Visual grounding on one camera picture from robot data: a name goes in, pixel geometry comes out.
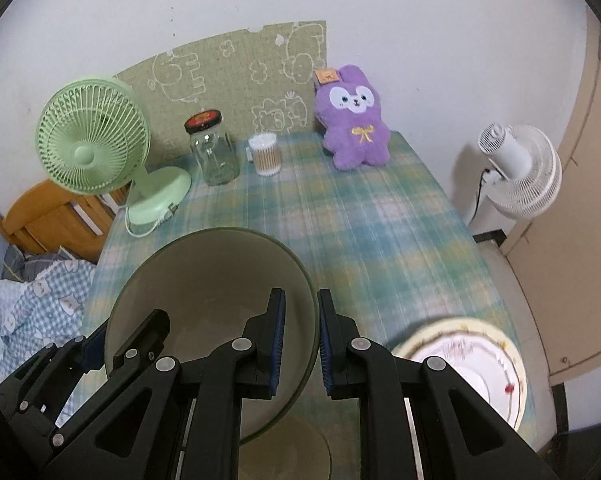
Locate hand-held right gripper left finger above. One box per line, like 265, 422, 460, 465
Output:
43, 287, 287, 480

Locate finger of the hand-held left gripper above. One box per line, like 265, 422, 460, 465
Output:
35, 332, 107, 386
105, 309, 172, 381

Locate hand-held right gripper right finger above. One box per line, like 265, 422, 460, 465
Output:
316, 288, 561, 480

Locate small ceramic bowl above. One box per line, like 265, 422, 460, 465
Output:
104, 227, 321, 443

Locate medium ceramic bowl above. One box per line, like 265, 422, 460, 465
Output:
238, 402, 332, 480

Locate yellow floral plate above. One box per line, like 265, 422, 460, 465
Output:
391, 316, 527, 433

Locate white plate with red pattern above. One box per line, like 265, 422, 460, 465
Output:
409, 332, 516, 423

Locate blue checkered blanket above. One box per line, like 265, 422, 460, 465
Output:
0, 255, 98, 376

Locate orange wooden chair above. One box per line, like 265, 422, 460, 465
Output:
0, 180, 131, 263

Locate cotton swab container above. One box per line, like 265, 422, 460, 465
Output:
248, 133, 282, 177

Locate green desk fan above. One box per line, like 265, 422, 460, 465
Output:
35, 77, 192, 238

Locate glass jar with red lid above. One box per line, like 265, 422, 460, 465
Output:
184, 109, 241, 187

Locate black flat base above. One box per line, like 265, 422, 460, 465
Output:
471, 230, 507, 247

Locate purple plush bunny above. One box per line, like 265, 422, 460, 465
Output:
314, 64, 392, 171

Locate white standing fan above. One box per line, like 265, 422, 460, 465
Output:
467, 122, 562, 236

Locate beige cabinet door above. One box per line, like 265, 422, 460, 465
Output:
500, 10, 601, 386

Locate green fan cable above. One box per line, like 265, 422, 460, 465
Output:
124, 204, 176, 239

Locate black fan cable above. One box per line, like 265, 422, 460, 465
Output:
473, 169, 501, 223

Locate green printed wall mat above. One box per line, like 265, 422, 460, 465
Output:
111, 21, 327, 161

